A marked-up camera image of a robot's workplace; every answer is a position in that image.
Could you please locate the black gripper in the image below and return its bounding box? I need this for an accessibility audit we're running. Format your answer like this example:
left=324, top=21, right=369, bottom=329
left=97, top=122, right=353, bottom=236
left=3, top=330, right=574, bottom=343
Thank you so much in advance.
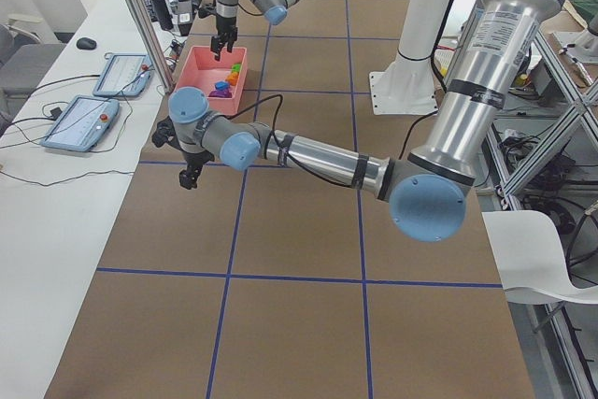
left=178, top=150, right=214, bottom=189
left=210, top=16, right=238, bottom=61

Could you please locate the orange block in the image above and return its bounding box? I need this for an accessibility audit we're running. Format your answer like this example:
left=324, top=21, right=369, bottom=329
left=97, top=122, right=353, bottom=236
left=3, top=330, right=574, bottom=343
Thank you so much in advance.
left=225, top=71, right=239, bottom=86

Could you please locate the long blue block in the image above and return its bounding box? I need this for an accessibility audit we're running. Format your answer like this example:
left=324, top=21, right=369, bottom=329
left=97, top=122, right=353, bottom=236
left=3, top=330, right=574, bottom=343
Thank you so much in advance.
left=214, top=81, right=230, bottom=91

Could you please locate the purple block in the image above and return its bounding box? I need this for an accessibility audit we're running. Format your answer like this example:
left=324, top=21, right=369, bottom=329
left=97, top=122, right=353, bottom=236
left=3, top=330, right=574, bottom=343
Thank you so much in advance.
left=209, top=90, right=233, bottom=98

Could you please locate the pink plastic box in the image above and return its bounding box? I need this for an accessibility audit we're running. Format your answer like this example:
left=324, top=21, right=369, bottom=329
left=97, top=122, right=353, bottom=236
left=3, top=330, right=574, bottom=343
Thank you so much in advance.
left=175, top=46, right=248, bottom=115

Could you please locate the black water bottle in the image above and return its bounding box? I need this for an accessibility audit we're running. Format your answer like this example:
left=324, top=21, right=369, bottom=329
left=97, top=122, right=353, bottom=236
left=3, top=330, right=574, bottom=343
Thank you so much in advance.
left=149, top=0, right=174, bottom=31

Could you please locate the upper blue teach pendant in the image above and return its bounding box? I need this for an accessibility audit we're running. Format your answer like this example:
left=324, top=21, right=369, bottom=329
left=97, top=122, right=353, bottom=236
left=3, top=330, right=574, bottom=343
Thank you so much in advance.
left=93, top=53, right=152, bottom=98

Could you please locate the blue teach pendant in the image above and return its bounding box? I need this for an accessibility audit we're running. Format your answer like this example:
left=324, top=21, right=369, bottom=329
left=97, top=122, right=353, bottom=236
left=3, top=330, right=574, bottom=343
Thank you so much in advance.
left=40, top=95, right=121, bottom=152
left=93, top=53, right=152, bottom=98

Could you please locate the lower blue teach pendant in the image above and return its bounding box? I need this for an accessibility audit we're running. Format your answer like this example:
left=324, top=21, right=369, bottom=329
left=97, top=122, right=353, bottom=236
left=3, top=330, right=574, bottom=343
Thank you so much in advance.
left=40, top=95, right=121, bottom=152

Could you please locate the black computer mouse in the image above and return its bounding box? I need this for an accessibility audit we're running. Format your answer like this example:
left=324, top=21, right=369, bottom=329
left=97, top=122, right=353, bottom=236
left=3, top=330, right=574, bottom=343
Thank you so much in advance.
left=76, top=37, right=97, bottom=50

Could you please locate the white chair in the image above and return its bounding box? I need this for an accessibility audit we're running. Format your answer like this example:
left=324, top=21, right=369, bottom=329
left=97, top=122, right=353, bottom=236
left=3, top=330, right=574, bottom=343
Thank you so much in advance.
left=482, top=210, right=597, bottom=305

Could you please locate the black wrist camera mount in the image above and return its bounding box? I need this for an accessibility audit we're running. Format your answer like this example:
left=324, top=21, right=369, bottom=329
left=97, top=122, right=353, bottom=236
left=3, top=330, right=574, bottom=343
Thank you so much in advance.
left=197, top=2, right=217, bottom=19

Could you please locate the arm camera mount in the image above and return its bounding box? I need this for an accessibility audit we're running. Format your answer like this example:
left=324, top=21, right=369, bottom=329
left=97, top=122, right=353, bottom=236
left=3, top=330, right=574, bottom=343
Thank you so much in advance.
left=151, top=117, right=180, bottom=150

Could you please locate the aluminium frame post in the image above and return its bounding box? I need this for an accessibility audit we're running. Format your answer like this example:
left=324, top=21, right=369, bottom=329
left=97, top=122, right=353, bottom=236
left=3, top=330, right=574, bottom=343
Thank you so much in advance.
left=125, top=0, right=175, bottom=93

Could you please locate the white camera stand column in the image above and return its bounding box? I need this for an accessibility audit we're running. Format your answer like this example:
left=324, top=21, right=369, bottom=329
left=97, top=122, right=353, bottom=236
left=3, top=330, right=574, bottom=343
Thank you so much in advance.
left=369, top=0, right=450, bottom=115

